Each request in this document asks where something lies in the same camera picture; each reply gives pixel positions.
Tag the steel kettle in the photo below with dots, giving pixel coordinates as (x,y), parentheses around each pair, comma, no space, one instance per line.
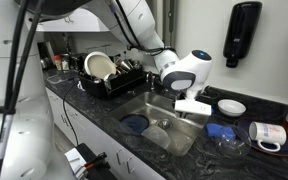
(44,63)

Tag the dark blue saucer plate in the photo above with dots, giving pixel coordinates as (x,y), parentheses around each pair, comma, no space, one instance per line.
(287,148)

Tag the blue sponge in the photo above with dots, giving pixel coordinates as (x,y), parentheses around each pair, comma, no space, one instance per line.
(219,130)

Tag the black dish rack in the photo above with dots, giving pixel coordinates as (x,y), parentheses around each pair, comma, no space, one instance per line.
(97,87)

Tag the white mug with print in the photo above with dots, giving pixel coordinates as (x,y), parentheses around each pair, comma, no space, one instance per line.
(267,133)

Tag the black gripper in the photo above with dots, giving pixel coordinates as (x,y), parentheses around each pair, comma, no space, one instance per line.
(188,115)

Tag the large white plate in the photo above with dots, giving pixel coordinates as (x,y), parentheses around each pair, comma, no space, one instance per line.
(100,65)

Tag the white shallow bowl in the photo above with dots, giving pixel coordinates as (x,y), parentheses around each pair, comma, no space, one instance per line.
(232,107)

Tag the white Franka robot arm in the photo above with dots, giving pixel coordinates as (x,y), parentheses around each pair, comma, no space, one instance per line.
(24,100)

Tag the clear glass bowl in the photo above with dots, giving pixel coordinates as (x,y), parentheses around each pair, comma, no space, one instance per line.
(230,146)

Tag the dark blue plate in basin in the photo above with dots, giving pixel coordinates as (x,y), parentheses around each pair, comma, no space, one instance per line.
(135,122)

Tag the black wall soap dispenser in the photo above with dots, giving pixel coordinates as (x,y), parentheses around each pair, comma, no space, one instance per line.
(241,30)

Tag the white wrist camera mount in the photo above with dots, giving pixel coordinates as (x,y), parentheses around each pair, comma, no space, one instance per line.
(193,107)

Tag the clear flat plastic lid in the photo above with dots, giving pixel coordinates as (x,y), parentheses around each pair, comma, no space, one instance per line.
(56,79)

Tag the metal sink drain strainer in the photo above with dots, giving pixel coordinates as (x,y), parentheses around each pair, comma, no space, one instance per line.
(164,124)

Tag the black device with red pen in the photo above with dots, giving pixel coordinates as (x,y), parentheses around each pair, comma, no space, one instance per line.
(90,163)

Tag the clear plastic container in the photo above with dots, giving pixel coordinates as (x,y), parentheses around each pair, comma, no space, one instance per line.
(156,136)

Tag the small chrome tap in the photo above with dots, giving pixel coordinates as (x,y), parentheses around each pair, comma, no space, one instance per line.
(150,80)

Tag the stainless steel sink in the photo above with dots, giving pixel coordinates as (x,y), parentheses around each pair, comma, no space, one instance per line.
(157,113)

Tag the steel cups in rack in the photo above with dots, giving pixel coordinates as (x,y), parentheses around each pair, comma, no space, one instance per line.
(125,65)

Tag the white cabinet with drawers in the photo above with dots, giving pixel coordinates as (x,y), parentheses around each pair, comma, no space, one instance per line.
(84,133)

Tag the glass jar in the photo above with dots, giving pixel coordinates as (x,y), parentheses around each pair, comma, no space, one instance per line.
(65,63)

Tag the spice jar red cap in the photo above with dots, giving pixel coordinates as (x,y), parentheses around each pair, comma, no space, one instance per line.
(57,62)

